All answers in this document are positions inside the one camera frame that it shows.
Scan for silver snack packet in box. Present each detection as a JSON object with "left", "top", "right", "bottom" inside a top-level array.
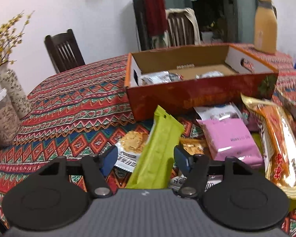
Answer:
[{"left": 141, "top": 71, "right": 183, "bottom": 86}]

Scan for red hanging garment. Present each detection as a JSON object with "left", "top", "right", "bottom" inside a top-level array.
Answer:
[{"left": 144, "top": 0, "right": 168, "bottom": 49}]

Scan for yellow flower branches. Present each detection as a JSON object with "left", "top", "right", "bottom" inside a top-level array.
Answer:
[{"left": 0, "top": 11, "right": 34, "bottom": 67}]

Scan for orange gold snack bag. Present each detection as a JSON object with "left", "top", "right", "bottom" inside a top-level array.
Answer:
[{"left": 241, "top": 94, "right": 296, "bottom": 199}]

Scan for green snack bar packet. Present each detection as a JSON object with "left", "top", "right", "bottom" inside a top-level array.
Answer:
[{"left": 126, "top": 106, "right": 184, "bottom": 189}]

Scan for wooden chair with cloth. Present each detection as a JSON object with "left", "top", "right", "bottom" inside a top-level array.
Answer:
[{"left": 166, "top": 8, "right": 201, "bottom": 47}]

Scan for patterned red tablecloth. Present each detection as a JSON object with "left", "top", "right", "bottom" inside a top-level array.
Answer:
[{"left": 0, "top": 44, "right": 296, "bottom": 236}]

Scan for white brown snack packet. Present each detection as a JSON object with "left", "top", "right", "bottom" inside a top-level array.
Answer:
[{"left": 194, "top": 103, "right": 248, "bottom": 125}]

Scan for beige woven basket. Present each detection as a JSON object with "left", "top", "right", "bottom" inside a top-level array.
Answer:
[{"left": 0, "top": 102, "right": 21, "bottom": 148}]

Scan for dark wooden chair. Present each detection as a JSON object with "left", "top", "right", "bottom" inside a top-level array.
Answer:
[{"left": 44, "top": 29, "right": 85, "bottom": 73}]

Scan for pink snack packet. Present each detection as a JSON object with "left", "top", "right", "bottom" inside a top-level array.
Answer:
[{"left": 197, "top": 118, "right": 263, "bottom": 168}]

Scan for floral ceramic vase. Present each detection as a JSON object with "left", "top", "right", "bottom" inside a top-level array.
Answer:
[{"left": 0, "top": 63, "right": 32, "bottom": 119}]

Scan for yellow thermos jug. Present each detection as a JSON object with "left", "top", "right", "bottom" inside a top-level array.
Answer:
[{"left": 254, "top": 0, "right": 277, "bottom": 55}]

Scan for orange cracker packet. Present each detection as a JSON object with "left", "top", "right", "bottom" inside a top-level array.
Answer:
[{"left": 180, "top": 138, "right": 209, "bottom": 155}]

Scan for orange cardboard box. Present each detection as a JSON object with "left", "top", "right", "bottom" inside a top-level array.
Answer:
[{"left": 125, "top": 43, "right": 279, "bottom": 121}]

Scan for white cracker snack packet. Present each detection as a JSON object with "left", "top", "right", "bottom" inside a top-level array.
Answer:
[{"left": 115, "top": 131, "right": 149, "bottom": 173}]

